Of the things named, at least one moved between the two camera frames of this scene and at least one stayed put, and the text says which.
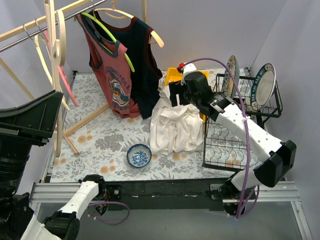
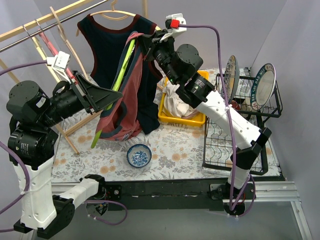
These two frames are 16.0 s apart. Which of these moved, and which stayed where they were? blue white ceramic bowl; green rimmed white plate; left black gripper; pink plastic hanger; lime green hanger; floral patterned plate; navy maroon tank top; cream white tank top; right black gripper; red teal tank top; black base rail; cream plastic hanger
Moved: lime green hanger; pink plastic hanger; cream plastic hanger; red teal tank top; right black gripper; navy maroon tank top; cream white tank top; left black gripper
Stayed: green rimmed white plate; blue white ceramic bowl; black base rail; floral patterned plate
